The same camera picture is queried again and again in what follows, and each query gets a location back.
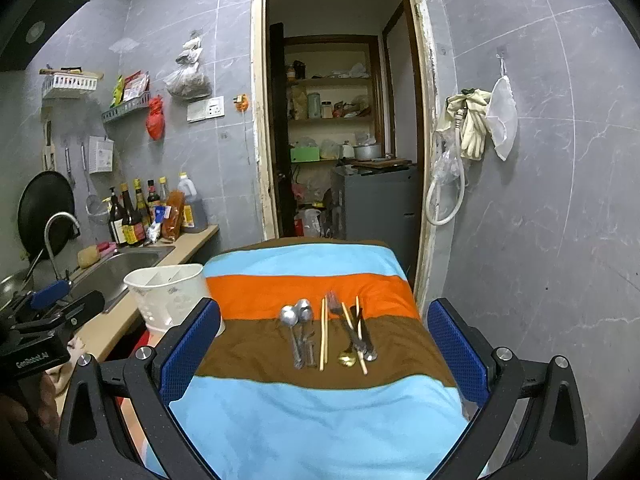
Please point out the silver fork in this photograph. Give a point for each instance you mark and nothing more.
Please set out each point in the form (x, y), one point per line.
(336, 308)

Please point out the orange spice bag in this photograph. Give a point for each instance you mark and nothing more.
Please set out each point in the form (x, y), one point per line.
(173, 216)

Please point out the white mesh strainer bag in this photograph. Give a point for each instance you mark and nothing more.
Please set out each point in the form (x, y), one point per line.
(502, 114)

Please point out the dark sauce bottle yellow label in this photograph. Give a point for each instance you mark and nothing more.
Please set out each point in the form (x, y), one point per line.
(133, 226)

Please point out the black frying pan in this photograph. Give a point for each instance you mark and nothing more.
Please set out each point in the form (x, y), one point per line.
(45, 195)

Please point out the white plastic utensil holder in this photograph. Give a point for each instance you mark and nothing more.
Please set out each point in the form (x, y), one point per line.
(166, 295)

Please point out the grey wall shelf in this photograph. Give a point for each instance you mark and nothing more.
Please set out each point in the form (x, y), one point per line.
(125, 108)

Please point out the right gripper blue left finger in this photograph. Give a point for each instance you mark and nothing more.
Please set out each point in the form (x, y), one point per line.
(183, 347)

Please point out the hanging wire strainer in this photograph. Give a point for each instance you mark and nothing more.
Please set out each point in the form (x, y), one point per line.
(95, 207)

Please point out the white wall socket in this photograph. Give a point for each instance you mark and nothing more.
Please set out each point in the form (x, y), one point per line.
(205, 109)

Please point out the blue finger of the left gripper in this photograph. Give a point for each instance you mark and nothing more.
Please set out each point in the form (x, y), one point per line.
(50, 294)
(84, 309)

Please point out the yellow sponge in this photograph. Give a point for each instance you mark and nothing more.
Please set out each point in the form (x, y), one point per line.
(88, 256)

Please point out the red plastic bag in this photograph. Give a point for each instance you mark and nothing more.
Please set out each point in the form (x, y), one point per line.
(155, 121)

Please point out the white wall pouch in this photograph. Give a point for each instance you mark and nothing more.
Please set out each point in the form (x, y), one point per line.
(100, 155)

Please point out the stainless steel sink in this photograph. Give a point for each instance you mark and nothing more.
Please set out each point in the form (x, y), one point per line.
(107, 276)

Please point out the dark soy sauce bottle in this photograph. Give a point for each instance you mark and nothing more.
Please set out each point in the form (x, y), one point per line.
(116, 219)

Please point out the white plastic basket shelf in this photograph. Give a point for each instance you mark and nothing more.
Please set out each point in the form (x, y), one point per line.
(68, 84)

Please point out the left hand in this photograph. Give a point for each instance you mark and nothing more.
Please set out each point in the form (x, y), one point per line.
(13, 413)

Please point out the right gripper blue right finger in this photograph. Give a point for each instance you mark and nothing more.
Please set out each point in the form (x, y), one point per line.
(465, 352)

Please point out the grey mini fridge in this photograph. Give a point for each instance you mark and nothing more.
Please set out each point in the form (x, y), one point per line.
(382, 205)

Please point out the silver table knife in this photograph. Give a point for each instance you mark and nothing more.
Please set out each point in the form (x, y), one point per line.
(370, 354)

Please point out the clear bag of dried goods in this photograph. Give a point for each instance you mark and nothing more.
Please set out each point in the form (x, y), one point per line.
(187, 82)

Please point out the wooden door frame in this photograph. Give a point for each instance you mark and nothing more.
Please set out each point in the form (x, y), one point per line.
(329, 73)

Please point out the striped blue orange brown cloth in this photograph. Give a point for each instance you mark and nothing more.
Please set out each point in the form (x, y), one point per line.
(324, 369)

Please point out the metal cooking pot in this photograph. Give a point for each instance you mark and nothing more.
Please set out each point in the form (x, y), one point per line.
(368, 151)

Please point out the orange wall hook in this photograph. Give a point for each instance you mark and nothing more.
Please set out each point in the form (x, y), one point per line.
(241, 102)

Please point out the gold spoon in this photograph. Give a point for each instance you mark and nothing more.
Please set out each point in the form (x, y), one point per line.
(348, 357)

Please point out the green box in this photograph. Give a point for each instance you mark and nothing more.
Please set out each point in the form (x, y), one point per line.
(305, 154)

